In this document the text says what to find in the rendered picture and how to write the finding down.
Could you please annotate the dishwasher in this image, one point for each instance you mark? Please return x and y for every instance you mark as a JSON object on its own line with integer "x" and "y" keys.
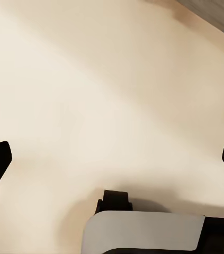
{"x": 210, "y": 10}

